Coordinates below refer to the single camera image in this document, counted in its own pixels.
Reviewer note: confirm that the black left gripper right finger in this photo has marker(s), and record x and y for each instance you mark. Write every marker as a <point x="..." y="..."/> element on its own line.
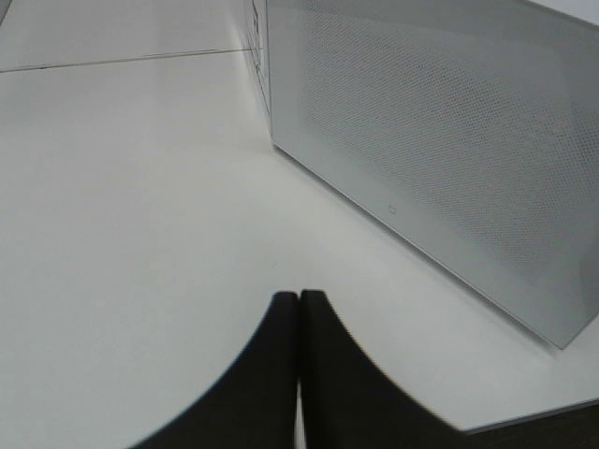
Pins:
<point x="347" y="402"/>

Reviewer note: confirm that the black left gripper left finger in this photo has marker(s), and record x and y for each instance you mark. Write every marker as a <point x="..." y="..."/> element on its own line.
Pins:
<point x="254" y="403"/>

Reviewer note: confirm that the white microwave door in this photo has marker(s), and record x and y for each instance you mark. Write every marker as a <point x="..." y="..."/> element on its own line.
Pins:
<point x="444" y="154"/>

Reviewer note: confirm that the white microwave oven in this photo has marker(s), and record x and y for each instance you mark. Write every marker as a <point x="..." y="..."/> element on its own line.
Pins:
<point x="262" y="42"/>

